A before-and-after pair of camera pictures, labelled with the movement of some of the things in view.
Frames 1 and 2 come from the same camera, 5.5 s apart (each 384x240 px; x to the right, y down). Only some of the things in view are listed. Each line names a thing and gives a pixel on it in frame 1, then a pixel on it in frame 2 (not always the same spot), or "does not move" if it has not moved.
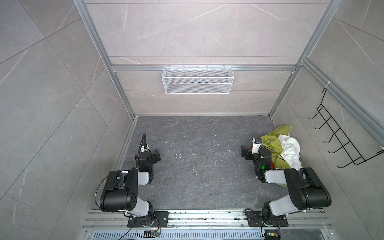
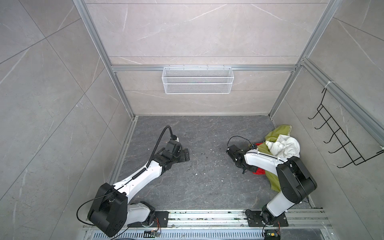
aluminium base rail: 309,224 does not move
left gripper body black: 153,160 to 181,156
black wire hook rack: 345,142 does not move
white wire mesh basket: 197,80 does not move
